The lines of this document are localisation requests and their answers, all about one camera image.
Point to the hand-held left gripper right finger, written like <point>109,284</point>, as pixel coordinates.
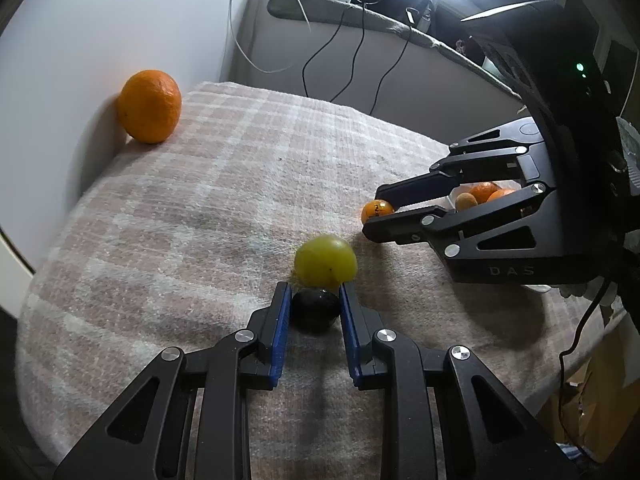
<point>351,332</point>

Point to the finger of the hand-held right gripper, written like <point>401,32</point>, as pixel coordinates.
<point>395,230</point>
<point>410,190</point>

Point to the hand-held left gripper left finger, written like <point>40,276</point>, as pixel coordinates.
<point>280,332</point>

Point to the small orange kumquat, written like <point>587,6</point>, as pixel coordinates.
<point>376,211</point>

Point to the dark grape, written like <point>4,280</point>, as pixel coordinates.
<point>315,310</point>

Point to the small brown kiwi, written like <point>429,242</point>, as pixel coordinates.
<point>466,201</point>

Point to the small mandarin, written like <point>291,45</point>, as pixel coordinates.
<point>482,191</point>

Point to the large orange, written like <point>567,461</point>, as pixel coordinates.
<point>500,195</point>

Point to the green grape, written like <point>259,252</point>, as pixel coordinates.
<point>325,260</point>

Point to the black tripod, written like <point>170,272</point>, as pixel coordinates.
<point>425,7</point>

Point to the grey windowsill cushion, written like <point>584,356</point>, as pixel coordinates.
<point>300,7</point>

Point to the mandarin orange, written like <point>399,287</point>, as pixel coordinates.
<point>150,106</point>

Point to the white cabinet panel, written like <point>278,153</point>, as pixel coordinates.
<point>75,35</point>

